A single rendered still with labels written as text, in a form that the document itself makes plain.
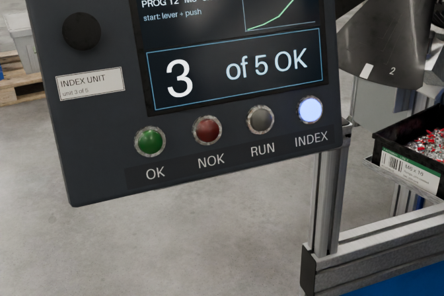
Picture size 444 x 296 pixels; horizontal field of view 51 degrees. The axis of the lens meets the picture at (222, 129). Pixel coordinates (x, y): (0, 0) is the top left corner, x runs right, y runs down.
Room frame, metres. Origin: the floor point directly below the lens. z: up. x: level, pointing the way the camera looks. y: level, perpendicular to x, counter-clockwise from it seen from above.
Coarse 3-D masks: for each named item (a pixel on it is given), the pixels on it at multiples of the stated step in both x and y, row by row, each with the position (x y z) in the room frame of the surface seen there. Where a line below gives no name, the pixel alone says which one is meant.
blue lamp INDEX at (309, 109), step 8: (312, 96) 0.39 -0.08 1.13; (304, 104) 0.38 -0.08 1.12; (312, 104) 0.38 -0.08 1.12; (320, 104) 0.39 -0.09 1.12; (296, 112) 0.38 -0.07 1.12; (304, 112) 0.38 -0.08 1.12; (312, 112) 0.38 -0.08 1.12; (320, 112) 0.38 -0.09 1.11; (304, 120) 0.38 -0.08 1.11; (312, 120) 0.38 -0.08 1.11
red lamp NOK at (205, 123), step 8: (200, 120) 0.35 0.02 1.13; (208, 120) 0.35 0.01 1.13; (216, 120) 0.36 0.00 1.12; (192, 128) 0.35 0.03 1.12; (200, 128) 0.35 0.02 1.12; (208, 128) 0.35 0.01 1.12; (216, 128) 0.35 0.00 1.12; (200, 136) 0.34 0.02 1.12; (208, 136) 0.34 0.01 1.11; (216, 136) 0.35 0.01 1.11; (208, 144) 0.35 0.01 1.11
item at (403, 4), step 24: (384, 0) 1.01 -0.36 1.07; (408, 0) 0.99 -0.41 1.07; (432, 0) 0.99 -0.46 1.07; (360, 24) 0.99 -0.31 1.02; (384, 24) 0.97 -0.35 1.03; (408, 24) 0.96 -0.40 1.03; (360, 48) 0.95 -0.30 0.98; (384, 48) 0.93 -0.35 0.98; (408, 48) 0.92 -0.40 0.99; (360, 72) 0.92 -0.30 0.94; (384, 72) 0.90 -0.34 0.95; (408, 72) 0.89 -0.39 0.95
